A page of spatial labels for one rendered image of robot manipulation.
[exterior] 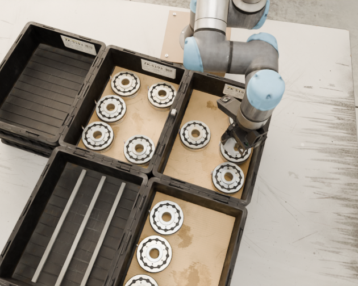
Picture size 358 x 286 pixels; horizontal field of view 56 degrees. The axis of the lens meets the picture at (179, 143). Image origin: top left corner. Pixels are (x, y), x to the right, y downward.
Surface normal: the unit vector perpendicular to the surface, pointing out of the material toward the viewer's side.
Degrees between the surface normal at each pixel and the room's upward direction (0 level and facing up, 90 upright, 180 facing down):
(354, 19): 0
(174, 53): 2
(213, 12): 23
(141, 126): 0
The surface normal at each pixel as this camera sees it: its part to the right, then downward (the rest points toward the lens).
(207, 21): -0.28, -0.03
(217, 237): 0.04, -0.39
